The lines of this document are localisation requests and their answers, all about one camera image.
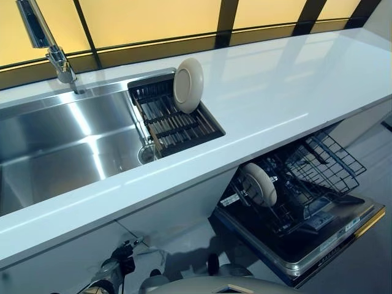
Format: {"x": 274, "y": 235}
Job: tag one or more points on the left robot leg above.
{"x": 153, "y": 281}

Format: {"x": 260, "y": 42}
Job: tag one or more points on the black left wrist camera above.
{"x": 128, "y": 266}

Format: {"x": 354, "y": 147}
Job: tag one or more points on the dark dishwasher door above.
{"x": 291, "y": 254}

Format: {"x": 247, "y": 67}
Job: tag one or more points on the beige round plate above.
{"x": 186, "y": 85}
{"x": 263, "y": 186}

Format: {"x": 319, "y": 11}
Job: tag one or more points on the chrome pull-down kitchen faucet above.
{"x": 58, "y": 59}

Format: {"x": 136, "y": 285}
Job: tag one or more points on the black window frame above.
{"x": 228, "y": 15}

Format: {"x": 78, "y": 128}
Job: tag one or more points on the robot leg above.
{"x": 153, "y": 281}
{"x": 213, "y": 263}

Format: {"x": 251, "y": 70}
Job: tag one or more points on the narrow white glossy cabinet door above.
{"x": 177, "y": 202}

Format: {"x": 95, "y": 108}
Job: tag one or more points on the black slatted sink drying rack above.
{"x": 171, "y": 128}

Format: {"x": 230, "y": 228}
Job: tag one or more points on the round steel sink drain strainer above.
{"x": 146, "y": 154}

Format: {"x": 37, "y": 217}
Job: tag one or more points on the stainless steel sink basin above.
{"x": 61, "y": 137}

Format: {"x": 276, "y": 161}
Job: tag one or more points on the wide white glossy cabinet door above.
{"x": 55, "y": 260}

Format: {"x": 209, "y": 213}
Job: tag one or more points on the beige robot torso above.
{"x": 214, "y": 288}

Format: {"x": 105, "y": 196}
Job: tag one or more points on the right robot leg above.
{"x": 213, "y": 263}

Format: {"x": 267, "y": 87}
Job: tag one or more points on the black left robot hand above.
{"x": 124, "y": 252}

